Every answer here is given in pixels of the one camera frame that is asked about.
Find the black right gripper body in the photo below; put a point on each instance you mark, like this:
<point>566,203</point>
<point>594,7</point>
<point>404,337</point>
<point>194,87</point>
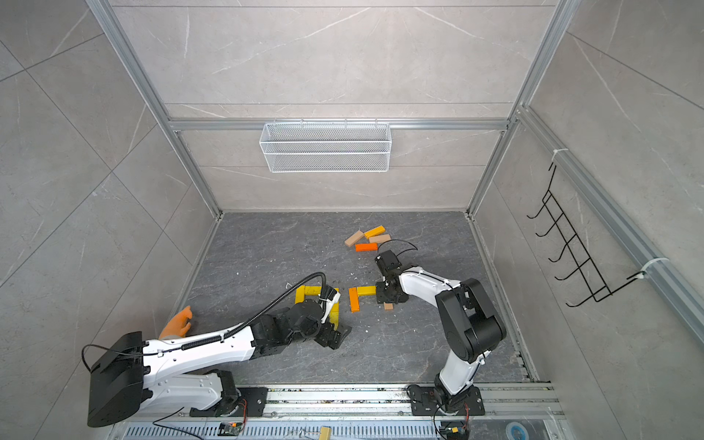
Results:
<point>385,293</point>

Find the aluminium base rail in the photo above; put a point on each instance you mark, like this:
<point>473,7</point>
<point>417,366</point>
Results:
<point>369,411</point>

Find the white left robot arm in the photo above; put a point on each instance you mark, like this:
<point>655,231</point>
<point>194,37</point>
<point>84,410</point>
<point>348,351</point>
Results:
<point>136,374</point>

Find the orange plush toy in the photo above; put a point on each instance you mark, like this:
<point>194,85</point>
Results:
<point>178,326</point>

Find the lime yellow block short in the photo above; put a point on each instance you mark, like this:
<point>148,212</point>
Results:
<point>334,315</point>

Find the tan wooden block middle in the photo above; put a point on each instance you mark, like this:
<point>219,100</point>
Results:
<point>380,239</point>

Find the yellow block angled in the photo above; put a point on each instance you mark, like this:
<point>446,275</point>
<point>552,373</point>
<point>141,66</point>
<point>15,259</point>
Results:
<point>365,291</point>

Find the aluminium frame post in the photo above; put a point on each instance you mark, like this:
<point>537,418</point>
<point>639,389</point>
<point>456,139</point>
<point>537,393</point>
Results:
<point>109,23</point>

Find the white wire mesh basket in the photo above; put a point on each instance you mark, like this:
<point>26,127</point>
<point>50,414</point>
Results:
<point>308,147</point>

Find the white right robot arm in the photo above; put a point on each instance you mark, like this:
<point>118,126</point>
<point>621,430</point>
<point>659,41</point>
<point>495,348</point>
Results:
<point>471,324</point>

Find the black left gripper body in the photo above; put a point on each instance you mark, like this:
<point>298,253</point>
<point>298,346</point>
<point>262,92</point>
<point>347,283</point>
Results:
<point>324,333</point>

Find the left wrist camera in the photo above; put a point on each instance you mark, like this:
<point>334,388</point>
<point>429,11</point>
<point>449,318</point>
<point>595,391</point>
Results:
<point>328,298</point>

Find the amber yellow block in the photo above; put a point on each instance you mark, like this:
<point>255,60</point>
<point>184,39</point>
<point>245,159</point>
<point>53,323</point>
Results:
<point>376,231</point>

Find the black wire hook rack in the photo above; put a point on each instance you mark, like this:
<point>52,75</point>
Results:
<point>575,250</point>

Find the orange block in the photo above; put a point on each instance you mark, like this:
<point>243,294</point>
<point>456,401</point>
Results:
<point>354,300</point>
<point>366,247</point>

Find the tan wooden block angled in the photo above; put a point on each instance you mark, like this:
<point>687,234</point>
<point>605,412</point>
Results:
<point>354,238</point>

